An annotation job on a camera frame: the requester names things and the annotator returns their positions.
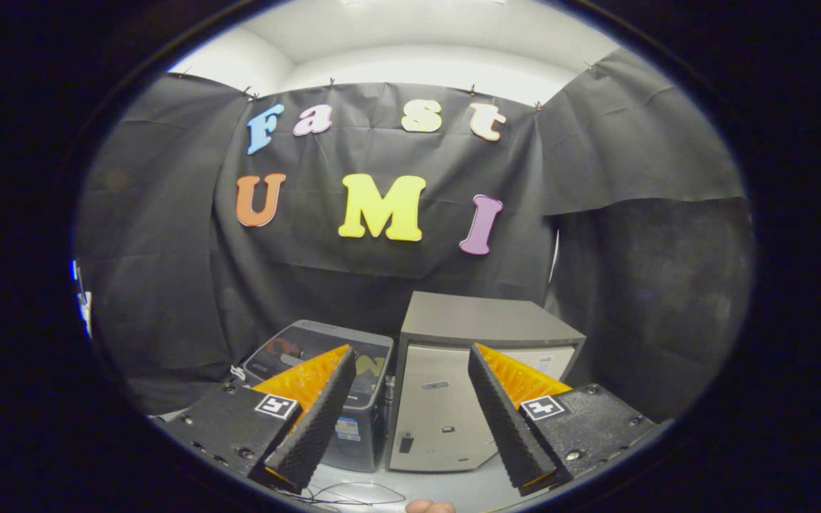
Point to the grey metal cabinet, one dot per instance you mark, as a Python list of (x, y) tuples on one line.
[(439, 406)]

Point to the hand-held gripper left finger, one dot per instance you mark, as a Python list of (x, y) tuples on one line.
[(318, 424)]

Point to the black backdrop cloth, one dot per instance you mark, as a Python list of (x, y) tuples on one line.
[(325, 164)]

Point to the dark washing machine lid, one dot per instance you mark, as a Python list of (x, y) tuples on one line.
[(311, 337)]

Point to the grey washing machine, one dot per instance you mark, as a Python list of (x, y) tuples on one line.
[(360, 449)]

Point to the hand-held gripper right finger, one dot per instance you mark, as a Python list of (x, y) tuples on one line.
[(507, 427)]

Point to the white and blue object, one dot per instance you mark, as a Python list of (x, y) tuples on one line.
[(83, 303)]

